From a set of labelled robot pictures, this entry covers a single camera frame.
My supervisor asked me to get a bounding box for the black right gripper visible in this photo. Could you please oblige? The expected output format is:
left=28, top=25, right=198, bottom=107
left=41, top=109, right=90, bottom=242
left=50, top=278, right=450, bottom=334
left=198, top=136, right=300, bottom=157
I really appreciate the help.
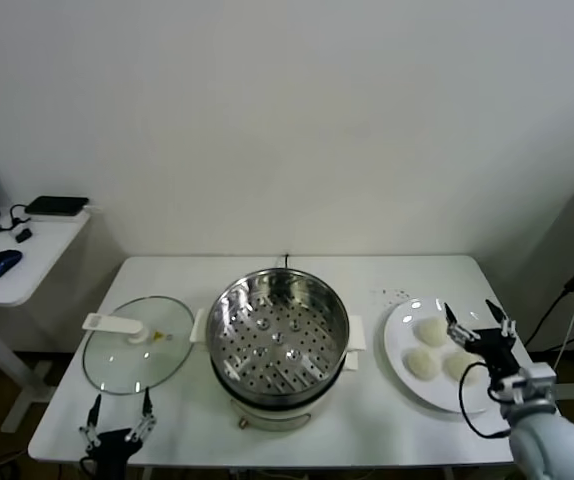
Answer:
left=442, top=298, right=519, bottom=375

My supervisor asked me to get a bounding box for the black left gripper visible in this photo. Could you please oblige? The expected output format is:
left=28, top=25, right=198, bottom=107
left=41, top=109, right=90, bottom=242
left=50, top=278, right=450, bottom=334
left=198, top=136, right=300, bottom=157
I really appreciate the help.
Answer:
left=79, top=387, right=159, bottom=480

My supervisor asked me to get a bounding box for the thin black desk cable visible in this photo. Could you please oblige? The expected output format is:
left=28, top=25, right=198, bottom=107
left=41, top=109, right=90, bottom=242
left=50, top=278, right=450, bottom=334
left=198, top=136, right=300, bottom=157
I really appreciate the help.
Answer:
left=0, top=202, right=31, bottom=235

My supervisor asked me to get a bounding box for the stainless steel steamer basket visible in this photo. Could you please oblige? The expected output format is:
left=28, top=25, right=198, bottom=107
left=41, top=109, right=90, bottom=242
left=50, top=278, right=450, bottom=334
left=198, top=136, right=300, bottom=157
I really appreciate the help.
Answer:
left=189, top=267, right=368, bottom=397

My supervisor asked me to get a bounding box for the flat black box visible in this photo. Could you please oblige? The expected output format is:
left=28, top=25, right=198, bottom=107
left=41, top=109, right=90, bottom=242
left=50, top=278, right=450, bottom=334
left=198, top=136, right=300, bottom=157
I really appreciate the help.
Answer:
left=24, top=195, right=90, bottom=217

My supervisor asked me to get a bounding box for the glass lid white handle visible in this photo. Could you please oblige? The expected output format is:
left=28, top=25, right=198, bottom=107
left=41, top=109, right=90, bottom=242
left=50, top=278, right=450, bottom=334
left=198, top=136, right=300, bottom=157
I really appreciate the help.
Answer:
left=82, top=295, right=194, bottom=396

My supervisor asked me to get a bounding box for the white electric cooker pot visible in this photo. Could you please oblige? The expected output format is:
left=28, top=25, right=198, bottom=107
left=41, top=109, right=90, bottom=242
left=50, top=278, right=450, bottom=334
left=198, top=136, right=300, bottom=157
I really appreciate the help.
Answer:
left=211, top=344, right=363, bottom=434

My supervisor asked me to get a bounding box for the white steamed baozi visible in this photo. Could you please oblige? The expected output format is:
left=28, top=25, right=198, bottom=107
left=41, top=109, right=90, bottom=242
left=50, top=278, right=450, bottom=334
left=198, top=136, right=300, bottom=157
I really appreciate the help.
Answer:
left=441, top=351, right=486, bottom=385
left=413, top=318, right=451, bottom=347
left=404, top=347, right=441, bottom=381

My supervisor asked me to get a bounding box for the blue computer mouse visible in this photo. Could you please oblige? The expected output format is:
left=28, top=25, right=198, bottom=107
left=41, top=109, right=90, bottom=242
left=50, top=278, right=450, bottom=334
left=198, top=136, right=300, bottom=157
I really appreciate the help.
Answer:
left=0, top=248, right=24, bottom=280

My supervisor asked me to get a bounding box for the white side desk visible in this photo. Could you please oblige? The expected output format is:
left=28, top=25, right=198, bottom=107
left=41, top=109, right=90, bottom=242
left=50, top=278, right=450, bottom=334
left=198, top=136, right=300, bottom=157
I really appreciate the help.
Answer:
left=0, top=209, right=93, bottom=434

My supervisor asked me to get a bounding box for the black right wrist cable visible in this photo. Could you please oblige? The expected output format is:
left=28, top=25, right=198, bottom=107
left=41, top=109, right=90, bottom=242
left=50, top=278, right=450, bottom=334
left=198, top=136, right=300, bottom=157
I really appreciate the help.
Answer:
left=458, top=363, right=513, bottom=441

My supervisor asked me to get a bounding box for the white round plate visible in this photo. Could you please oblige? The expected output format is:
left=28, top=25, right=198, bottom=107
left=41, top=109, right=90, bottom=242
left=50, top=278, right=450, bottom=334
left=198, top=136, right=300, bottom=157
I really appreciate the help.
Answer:
left=383, top=298, right=513, bottom=415

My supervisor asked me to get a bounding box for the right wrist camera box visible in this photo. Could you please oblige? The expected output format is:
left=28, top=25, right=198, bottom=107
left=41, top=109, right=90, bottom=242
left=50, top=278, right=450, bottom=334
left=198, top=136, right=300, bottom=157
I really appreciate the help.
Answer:
left=497, top=363, right=558, bottom=405

